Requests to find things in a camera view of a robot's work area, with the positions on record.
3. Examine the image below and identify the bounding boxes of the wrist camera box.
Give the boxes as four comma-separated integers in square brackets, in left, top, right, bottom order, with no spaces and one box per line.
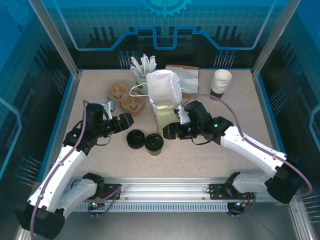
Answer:
[174,104,191,125]
[101,99,117,120]

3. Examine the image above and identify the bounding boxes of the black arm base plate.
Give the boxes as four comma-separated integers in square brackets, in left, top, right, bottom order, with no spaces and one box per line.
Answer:
[101,183,123,200]
[208,183,255,200]

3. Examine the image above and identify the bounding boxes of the brown cardboard napkin box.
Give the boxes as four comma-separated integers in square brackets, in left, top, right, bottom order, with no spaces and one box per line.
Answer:
[164,64,200,100]

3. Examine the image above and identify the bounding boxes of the black printed paper cup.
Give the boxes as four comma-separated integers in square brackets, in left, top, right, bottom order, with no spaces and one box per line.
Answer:
[209,89,225,102]

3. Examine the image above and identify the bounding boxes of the pale green straw holder cup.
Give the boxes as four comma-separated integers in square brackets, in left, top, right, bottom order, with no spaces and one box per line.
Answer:
[135,74,151,96]

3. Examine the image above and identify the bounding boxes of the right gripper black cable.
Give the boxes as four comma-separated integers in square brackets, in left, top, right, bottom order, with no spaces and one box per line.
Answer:
[191,136,213,146]

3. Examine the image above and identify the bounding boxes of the black cup lid stack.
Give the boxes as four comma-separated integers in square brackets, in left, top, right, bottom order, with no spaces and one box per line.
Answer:
[126,129,146,150]

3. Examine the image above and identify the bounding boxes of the slotted grey cable duct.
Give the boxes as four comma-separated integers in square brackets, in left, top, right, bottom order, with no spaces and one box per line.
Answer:
[74,202,230,213]

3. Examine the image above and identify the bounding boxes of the brown pulp cup carrier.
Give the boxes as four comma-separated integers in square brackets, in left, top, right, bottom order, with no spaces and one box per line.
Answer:
[105,82,145,112]

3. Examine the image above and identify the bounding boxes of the aluminium frame post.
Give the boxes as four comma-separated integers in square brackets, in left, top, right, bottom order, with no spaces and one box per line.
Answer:
[251,0,294,78]
[27,0,83,77]

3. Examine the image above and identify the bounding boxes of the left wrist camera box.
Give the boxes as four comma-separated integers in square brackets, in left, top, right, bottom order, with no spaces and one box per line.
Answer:
[101,99,117,120]

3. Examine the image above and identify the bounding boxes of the printed paper carrier bag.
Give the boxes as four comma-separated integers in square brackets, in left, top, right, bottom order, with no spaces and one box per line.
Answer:
[129,69,193,136]

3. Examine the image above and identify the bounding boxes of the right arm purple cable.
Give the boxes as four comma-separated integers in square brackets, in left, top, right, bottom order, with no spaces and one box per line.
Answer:
[181,93,314,218]

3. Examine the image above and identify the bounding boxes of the aluminium side rail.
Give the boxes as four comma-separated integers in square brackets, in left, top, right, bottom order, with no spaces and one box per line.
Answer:
[250,69,296,182]
[41,70,84,182]

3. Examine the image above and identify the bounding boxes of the blue printed enclosure panel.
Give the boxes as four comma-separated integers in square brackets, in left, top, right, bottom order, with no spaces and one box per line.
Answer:
[0,0,76,191]
[258,0,320,201]
[46,0,277,70]

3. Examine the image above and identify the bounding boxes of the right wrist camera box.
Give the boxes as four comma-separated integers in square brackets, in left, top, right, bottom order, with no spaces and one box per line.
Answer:
[174,104,191,125]

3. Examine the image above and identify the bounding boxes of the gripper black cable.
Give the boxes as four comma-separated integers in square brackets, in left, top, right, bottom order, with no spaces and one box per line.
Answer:
[191,136,213,146]
[96,134,112,146]

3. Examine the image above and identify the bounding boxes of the black plastic cup lid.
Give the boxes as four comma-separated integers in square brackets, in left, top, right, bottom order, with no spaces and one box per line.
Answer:
[145,133,165,152]

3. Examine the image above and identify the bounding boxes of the long aluminium base rail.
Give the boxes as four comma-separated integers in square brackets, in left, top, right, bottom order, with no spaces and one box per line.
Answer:
[32,176,301,204]

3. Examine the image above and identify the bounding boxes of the small LED circuit board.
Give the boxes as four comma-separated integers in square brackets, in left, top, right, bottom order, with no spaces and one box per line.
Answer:
[87,198,105,210]
[228,199,252,210]

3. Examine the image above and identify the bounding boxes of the white napkin stack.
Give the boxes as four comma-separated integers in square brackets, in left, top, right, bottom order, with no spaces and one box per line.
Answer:
[172,67,200,94]

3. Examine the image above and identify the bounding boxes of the nested pale paper cups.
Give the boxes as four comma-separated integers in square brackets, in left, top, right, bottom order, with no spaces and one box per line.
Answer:
[210,69,233,94]

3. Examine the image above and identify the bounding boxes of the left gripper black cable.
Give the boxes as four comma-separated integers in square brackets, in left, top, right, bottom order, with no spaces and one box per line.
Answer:
[96,134,112,146]

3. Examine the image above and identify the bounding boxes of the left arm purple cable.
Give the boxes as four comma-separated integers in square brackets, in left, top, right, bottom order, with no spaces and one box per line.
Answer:
[29,99,123,240]

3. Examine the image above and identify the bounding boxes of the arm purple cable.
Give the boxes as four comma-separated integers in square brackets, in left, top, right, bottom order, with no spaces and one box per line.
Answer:
[181,93,314,218]
[29,99,123,240]

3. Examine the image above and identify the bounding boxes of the grey metal shelf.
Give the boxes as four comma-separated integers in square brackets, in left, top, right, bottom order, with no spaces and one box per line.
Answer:
[13,211,310,240]

